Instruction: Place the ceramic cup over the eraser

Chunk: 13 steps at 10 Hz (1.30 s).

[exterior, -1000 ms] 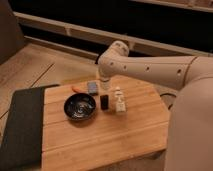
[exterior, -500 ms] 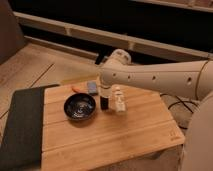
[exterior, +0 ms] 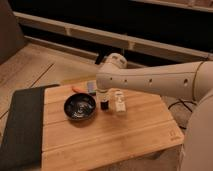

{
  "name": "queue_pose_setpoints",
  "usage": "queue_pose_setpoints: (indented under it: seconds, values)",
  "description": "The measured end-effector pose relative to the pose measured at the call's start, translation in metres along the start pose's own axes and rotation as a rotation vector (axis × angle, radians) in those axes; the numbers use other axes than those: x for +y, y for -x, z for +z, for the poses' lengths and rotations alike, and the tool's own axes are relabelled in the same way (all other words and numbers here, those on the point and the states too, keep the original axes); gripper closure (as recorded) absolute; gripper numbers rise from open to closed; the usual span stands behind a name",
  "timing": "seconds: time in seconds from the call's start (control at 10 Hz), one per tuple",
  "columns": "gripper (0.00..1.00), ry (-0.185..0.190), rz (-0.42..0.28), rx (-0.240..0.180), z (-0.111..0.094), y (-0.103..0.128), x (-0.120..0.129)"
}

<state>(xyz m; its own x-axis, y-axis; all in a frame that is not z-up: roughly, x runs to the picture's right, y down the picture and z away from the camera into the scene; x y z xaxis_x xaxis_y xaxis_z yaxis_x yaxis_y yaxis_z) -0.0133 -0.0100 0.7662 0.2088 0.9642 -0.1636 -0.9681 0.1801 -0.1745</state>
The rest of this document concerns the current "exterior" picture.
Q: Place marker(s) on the orange carrot toy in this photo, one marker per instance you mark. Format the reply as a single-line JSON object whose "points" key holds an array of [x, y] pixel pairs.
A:
{"points": [[78, 89]]}

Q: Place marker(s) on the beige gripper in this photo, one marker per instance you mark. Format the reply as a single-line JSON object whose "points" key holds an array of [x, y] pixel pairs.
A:
{"points": [[104, 95]]}

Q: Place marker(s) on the small white bottle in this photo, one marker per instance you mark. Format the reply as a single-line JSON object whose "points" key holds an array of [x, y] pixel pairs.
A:
{"points": [[119, 101]]}

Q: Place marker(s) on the wooden cutting board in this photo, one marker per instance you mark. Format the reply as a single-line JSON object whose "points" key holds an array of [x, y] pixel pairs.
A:
{"points": [[146, 126]]}

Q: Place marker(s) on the black ceramic bowl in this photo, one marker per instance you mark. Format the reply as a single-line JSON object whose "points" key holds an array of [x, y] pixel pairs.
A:
{"points": [[79, 107]]}

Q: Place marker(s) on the dark green cloth mat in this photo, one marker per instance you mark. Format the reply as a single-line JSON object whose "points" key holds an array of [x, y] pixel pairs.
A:
{"points": [[22, 138]]}

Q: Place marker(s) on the blue grey eraser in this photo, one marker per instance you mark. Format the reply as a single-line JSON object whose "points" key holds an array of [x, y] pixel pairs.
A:
{"points": [[91, 88]]}

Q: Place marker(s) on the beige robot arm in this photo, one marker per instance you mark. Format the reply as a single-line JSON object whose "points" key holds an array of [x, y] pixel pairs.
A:
{"points": [[190, 81]]}

